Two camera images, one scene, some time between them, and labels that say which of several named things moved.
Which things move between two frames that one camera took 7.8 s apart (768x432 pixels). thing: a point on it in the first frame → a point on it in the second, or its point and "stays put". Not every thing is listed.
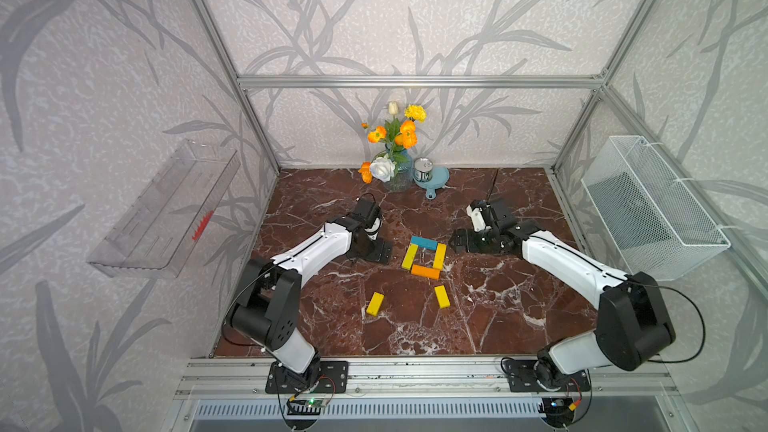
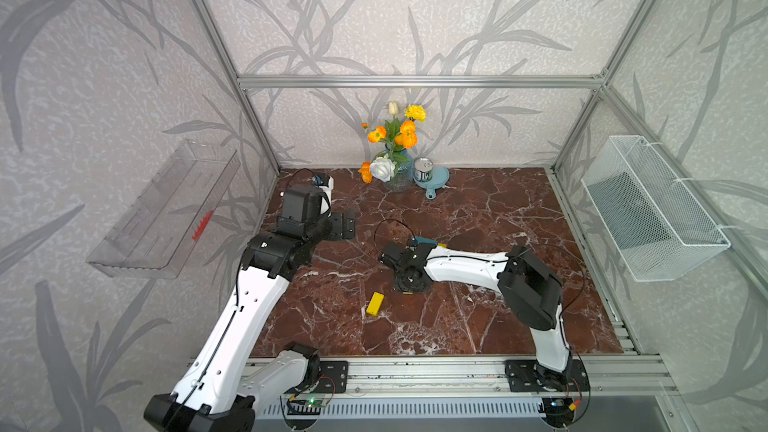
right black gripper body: (482, 242) → (402, 287)
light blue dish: (439, 179) stays put
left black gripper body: (373, 250) → (334, 226)
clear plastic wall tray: (164, 229) stays put
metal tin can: (423, 169) stays put
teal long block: (425, 243) stays put
